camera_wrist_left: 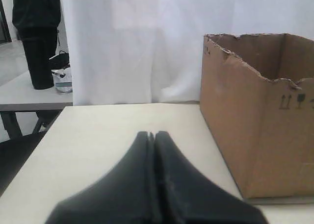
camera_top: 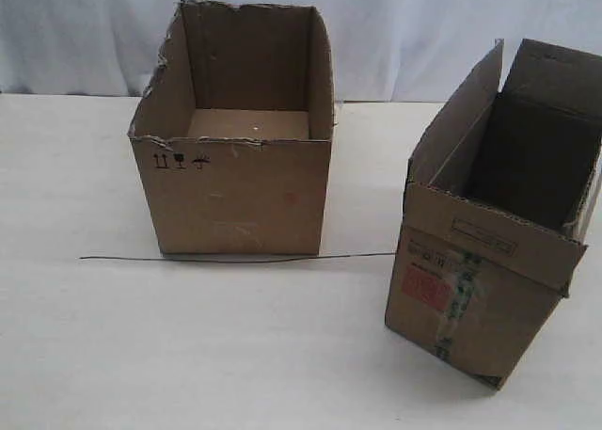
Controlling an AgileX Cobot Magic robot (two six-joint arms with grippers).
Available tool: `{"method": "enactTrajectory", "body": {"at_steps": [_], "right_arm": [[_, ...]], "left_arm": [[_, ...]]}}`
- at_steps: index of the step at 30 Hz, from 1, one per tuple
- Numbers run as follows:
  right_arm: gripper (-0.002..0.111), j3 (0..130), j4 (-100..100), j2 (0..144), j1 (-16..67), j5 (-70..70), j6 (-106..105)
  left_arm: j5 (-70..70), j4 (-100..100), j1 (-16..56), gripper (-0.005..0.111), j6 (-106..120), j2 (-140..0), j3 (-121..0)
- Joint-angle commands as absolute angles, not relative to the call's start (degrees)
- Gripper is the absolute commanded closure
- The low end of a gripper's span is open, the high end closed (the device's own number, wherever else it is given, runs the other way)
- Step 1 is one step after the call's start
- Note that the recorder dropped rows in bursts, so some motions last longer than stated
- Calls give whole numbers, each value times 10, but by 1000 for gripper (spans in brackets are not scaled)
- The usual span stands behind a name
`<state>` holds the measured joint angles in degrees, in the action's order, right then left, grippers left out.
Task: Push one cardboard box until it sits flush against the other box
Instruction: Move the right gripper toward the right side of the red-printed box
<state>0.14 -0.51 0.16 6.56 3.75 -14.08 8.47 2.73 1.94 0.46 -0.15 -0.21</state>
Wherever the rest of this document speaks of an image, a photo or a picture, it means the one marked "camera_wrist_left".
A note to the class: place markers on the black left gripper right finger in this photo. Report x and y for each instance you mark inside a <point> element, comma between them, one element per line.
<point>186,196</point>

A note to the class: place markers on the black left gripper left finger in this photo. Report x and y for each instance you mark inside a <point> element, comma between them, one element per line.
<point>127,194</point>

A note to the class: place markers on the large torn cardboard box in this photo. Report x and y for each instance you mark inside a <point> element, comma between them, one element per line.
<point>257,98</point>

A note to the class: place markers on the white bag with items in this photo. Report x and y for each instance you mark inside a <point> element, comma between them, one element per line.
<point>61,72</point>

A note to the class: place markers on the grey side table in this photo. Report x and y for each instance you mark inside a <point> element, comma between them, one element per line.
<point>18,95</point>

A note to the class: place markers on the white curtain backdrop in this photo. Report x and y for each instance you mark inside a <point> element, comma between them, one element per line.
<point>143,51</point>

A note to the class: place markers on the person in black clothes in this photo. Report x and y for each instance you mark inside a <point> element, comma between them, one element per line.
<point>36,22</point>

